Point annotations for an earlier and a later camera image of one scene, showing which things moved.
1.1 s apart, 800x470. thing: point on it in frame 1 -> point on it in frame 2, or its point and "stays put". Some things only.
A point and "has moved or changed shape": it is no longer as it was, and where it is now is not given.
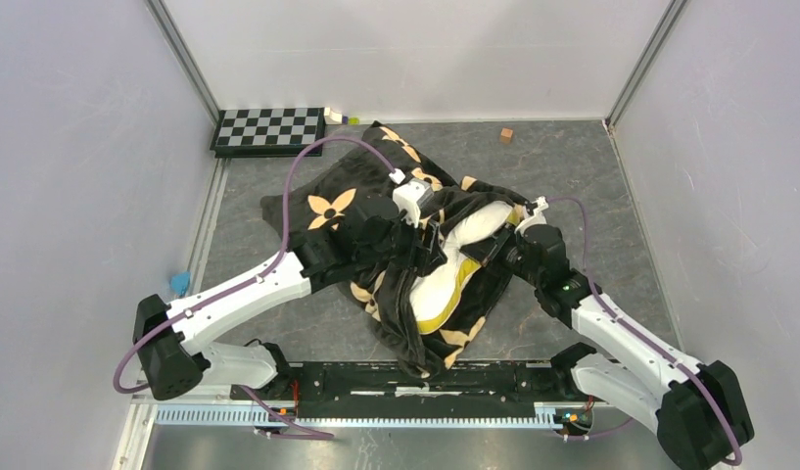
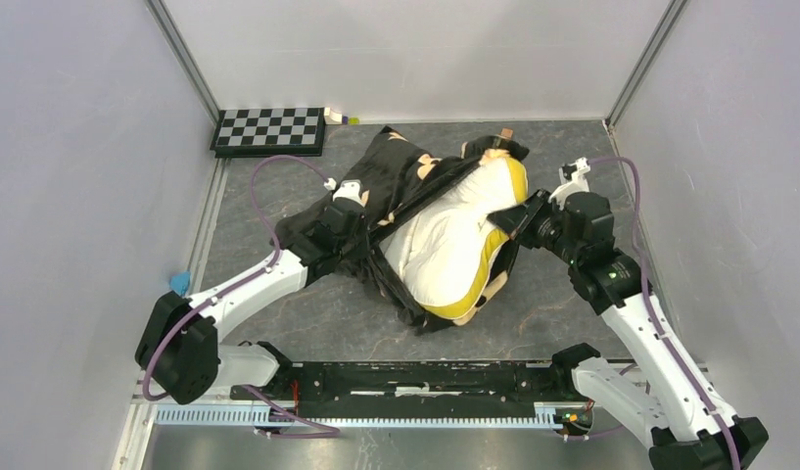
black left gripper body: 403,248 -> 357,245
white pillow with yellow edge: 435,292 has moved or changed shape
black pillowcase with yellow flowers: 370,214 has moved or changed shape
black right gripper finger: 486,251 -> 516,220
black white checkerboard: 269,132 stays put
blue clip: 179,283 stays put
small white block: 331,117 stays put
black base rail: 373,391 stays put
